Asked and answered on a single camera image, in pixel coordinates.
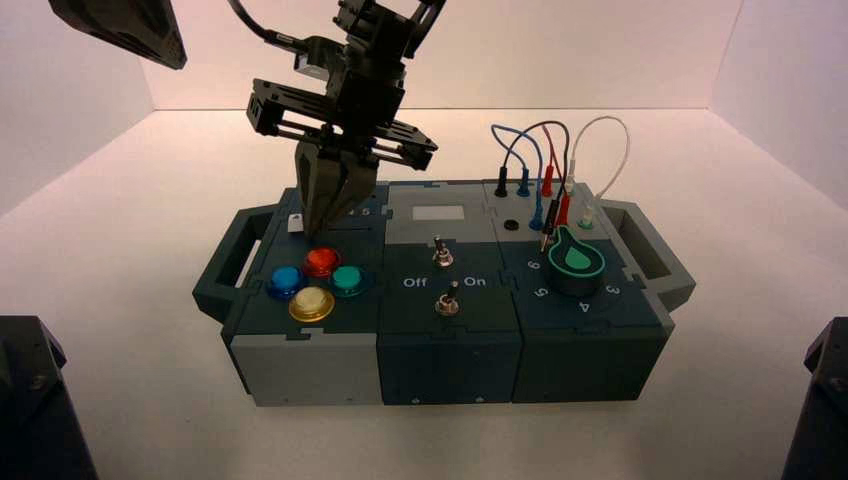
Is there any blue round push button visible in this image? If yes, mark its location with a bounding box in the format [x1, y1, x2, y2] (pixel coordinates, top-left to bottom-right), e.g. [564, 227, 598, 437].
[266, 266, 309, 301]

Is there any small grey display screen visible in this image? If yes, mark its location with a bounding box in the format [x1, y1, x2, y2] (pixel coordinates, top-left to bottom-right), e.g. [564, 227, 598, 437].
[411, 205, 464, 223]

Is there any red round push button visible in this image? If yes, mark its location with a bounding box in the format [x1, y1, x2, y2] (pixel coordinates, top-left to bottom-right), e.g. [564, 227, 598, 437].
[302, 247, 343, 279]

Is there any black banana plug cable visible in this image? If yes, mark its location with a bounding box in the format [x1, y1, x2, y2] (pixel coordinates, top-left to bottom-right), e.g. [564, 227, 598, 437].
[494, 120, 572, 254]

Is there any black green rotary knob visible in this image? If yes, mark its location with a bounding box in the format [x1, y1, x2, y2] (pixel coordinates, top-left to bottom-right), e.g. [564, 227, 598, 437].
[545, 225, 606, 299]

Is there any red banana plug cable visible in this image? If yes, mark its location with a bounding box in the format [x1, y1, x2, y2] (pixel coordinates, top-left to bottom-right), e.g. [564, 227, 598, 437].
[539, 124, 574, 229]

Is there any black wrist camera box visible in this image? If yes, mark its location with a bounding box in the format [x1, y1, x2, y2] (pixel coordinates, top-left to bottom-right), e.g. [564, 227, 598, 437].
[291, 36, 349, 77]

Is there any metal toggle switch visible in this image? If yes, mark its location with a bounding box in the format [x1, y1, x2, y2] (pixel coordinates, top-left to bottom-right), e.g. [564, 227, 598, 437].
[432, 233, 456, 269]
[435, 280, 462, 317]

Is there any black camera cable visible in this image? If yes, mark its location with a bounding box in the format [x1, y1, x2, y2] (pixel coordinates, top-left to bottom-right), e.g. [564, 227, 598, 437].
[227, 0, 307, 49]

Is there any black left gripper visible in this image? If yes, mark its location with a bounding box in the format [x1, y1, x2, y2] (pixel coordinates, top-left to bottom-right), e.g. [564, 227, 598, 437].
[246, 39, 439, 240]

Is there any yellow round push button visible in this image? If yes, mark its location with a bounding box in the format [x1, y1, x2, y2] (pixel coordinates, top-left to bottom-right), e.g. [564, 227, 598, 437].
[288, 286, 336, 324]

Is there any white banana plug cable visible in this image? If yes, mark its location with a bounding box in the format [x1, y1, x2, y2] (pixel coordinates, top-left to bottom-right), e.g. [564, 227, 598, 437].
[564, 115, 631, 231]

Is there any dark teal grey control box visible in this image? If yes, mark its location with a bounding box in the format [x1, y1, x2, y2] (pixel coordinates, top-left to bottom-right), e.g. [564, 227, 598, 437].
[192, 178, 697, 407]

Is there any green round push button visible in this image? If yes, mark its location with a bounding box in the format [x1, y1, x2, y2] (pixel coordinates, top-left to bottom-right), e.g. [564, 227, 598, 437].
[328, 264, 369, 299]

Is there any blue banana plug cable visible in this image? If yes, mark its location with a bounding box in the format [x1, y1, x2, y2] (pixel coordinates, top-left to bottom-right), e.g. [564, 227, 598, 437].
[490, 123, 546, 232]

